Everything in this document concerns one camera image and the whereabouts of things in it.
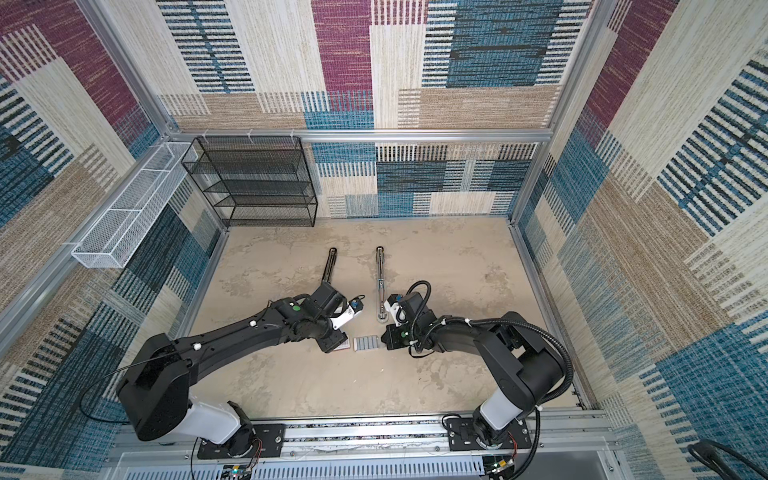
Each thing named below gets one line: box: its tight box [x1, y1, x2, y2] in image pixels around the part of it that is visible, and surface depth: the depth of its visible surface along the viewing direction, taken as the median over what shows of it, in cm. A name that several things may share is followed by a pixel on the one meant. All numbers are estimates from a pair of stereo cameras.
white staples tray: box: [353, 335, 379, 352], surface depth 91 cm
